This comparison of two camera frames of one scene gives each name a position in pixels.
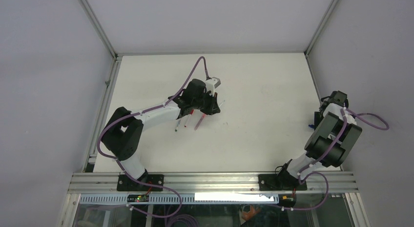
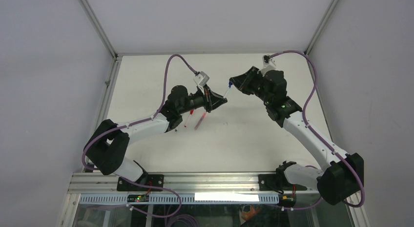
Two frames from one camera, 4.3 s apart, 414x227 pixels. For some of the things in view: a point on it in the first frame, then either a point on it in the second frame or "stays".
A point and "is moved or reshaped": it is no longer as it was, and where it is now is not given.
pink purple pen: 200,120 stays
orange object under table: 247,216 stays
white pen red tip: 190,115 stays
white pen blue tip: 220,104 is moved or reshaped
